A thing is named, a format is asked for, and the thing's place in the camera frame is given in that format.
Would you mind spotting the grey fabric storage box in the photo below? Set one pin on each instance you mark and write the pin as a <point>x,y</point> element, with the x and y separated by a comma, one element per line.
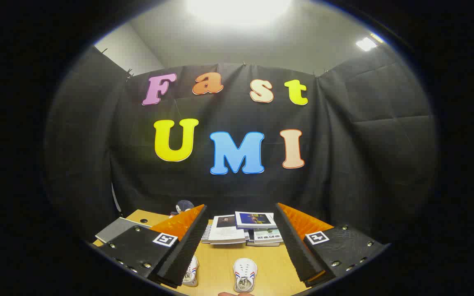
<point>117,230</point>

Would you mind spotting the white striped canvas shoe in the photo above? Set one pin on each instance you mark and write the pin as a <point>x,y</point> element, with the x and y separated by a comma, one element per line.
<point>245,271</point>
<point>191,273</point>

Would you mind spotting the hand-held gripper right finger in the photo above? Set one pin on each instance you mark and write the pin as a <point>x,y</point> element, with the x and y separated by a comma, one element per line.
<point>296,246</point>

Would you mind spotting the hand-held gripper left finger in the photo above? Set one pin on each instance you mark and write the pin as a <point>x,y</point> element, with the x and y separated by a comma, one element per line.
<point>187,246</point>

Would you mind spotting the teal cover book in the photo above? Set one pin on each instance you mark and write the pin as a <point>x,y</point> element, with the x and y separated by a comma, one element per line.
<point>268,236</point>

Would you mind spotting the patterned cover book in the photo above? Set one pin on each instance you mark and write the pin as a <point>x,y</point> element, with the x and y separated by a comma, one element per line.
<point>207,234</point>

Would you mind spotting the penguin plush toy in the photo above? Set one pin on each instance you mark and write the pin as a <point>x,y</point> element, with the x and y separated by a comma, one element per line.
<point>184,204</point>

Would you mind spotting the white portrait cover book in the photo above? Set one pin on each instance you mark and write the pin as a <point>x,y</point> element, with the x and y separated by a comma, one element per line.
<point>228,234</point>

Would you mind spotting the ceiling light panel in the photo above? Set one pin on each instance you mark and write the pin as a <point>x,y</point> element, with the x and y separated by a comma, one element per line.
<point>237,8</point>
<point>366,43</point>

